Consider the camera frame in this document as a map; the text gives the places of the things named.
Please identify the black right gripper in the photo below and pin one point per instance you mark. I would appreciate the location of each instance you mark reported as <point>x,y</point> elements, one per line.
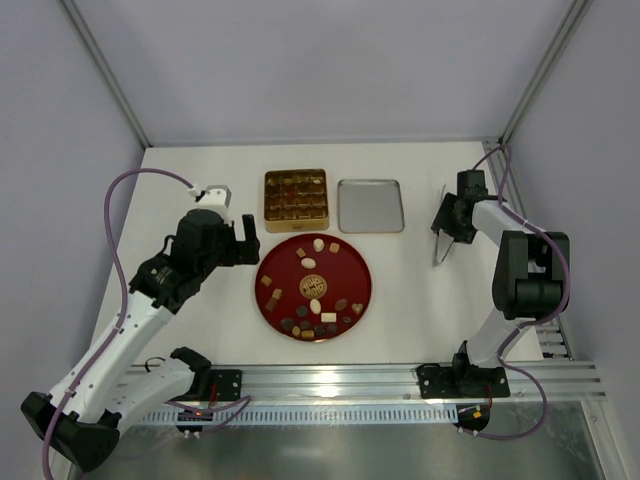
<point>447,220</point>

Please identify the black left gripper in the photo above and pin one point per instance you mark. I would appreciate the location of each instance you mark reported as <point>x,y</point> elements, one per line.
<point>241,245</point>

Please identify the silver metal tweezers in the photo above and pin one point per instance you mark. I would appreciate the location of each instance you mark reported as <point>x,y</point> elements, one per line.
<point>444,241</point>

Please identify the silver tin lid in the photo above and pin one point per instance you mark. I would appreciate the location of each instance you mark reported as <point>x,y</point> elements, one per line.
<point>370,206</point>

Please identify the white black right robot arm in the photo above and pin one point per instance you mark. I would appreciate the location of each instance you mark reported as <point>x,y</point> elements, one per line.
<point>530,285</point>

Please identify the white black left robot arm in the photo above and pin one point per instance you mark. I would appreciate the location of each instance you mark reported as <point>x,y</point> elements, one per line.
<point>85,414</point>

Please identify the gold chocolate tin box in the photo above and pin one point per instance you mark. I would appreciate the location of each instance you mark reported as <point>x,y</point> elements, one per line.
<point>307,210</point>

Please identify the brown square chocolate left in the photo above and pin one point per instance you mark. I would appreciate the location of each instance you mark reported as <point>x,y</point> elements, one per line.
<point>267,281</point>

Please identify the white round chocolate top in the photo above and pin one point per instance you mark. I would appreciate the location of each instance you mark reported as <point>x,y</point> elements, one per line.
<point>318,244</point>

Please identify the white oval chocolate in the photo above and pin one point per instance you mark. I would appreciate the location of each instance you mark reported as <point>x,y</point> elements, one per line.
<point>308,263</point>
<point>315,306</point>

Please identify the tan block chocolate left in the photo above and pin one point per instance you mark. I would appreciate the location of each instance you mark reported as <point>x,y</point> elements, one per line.
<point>271,304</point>

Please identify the white oval chocolate centre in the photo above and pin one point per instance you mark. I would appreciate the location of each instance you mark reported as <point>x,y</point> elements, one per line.
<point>315,306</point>

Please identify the dark round chocolate bottom left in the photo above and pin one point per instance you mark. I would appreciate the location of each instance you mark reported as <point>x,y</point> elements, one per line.
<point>287,324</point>

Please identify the white bar chocolate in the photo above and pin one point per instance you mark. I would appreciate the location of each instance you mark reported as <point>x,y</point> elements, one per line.
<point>327,317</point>

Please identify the brown oval chocolate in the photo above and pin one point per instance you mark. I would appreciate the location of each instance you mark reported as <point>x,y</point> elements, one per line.
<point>341,303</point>

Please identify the round red tray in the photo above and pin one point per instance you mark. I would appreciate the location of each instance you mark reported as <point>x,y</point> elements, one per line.
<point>344,275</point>

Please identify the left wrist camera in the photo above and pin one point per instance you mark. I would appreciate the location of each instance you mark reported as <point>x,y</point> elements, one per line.
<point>214,196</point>

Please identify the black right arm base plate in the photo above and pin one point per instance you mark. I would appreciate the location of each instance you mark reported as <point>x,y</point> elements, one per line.
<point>446,382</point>

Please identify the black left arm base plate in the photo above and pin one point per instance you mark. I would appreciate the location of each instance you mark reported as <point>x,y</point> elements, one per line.
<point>221,385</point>

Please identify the white slotted cable duct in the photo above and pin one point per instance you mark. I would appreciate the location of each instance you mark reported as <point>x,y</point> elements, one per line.
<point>263,414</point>

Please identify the aluminium mounting rail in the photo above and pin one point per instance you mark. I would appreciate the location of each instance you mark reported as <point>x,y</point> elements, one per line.
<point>560,380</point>

